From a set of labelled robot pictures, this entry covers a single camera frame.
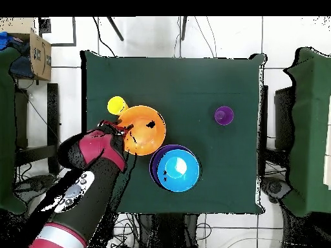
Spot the large orange bowl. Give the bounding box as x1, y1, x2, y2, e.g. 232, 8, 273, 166
116, 105, 167, 156

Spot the large purple bowl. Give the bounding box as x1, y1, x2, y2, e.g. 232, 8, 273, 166
149, 144, 198, 188

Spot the dark green tablecloth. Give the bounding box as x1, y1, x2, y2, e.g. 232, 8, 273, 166
78, 50, 267, 215

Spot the large blue bowl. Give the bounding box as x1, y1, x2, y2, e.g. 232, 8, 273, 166
156, 149, 202, 193

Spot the black tripod leg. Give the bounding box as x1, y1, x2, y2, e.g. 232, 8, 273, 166
106, 16, 125, 42
180, 16, 188, 41

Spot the cardboard box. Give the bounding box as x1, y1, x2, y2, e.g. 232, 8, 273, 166
0, 17, 52, 81

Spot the green cloth side table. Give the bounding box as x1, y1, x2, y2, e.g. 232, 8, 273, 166
0, 47, 28, 215
283, 46, 331, 218

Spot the purple cup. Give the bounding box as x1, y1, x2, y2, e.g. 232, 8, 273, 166
213, 105, 235, 127

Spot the blue cloth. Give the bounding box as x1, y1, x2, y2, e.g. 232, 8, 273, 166
0, 31, 19, 51

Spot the black stool frame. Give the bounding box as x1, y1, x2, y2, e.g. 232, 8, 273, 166
14, 82, 61, 176
258, 85, 294, 166

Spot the black metal frame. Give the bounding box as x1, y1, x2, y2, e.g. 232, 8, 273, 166
37, 16, 78, 48

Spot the tangle of floor cables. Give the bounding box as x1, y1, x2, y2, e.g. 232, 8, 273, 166
15, 139, 145, 248

